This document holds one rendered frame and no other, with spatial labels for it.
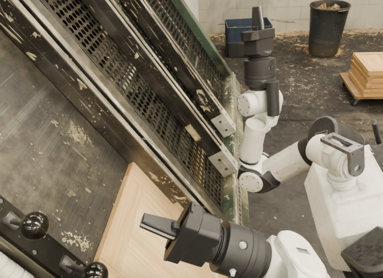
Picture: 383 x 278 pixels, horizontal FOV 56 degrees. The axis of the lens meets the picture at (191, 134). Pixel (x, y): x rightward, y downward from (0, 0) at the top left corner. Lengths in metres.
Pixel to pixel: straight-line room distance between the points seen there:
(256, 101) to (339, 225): 0.40
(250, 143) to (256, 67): 0.24
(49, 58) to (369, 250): 0.78
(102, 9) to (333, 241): 0.98
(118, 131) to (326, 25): 4.39
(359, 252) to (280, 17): 5.56
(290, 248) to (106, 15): 0.96
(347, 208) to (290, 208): 1.92
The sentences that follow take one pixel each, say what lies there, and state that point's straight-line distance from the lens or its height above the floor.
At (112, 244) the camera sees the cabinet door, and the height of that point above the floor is 1.29.
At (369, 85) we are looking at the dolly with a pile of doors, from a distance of 4.02.
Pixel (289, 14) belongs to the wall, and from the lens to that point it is 6.18.
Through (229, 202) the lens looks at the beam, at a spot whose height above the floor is 0.90.
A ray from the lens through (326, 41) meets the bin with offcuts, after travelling 5.23.
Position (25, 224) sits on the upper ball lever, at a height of 1.55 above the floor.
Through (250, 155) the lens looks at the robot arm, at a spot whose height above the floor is 1.22.
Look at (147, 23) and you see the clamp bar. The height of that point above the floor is 1.46.
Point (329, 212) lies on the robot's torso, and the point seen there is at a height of 1.32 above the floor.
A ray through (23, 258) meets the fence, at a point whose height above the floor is 1.43.
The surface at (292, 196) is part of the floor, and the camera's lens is 2.84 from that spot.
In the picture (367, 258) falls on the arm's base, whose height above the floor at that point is 1.35.
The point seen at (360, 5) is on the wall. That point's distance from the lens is 6.42.
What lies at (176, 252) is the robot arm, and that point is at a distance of 0.62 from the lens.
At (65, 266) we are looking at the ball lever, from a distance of 0.68.
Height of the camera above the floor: 1.90
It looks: 33 degrees down
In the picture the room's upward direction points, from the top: 3 degrees counter-clockwise
